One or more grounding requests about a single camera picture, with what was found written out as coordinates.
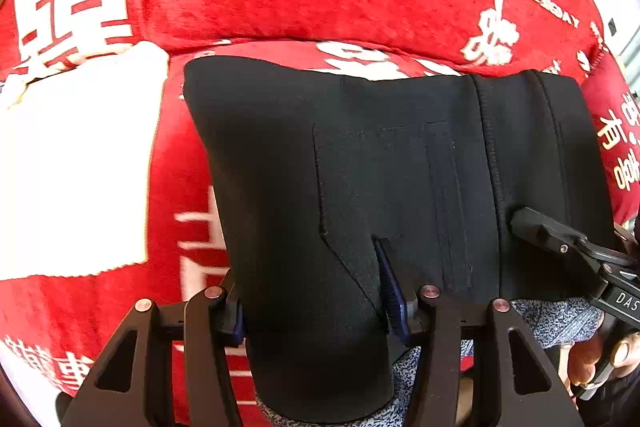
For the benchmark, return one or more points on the person's right hand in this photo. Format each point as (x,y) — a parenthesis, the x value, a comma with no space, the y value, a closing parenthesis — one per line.
(582,362)

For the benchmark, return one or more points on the red printed pillow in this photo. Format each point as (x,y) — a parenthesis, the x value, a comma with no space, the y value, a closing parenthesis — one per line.
(615,132)

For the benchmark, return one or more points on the white cloth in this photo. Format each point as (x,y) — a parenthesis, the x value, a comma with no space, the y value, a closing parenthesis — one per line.
(75,167)

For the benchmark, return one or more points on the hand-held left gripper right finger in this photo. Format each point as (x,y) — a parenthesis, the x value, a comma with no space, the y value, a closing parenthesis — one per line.
(392,297)

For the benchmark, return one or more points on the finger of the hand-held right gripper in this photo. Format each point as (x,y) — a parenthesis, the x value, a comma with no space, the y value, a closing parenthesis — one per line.
(545,229)

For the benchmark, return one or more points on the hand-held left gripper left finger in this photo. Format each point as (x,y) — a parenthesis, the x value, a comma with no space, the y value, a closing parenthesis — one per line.
(236,327)

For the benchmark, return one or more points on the person's dark clothing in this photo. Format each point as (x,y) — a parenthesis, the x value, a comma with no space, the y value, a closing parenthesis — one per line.
(615,407)

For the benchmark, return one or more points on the black pants with grey lining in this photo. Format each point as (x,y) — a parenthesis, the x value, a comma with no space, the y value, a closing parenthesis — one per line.
(310,207)

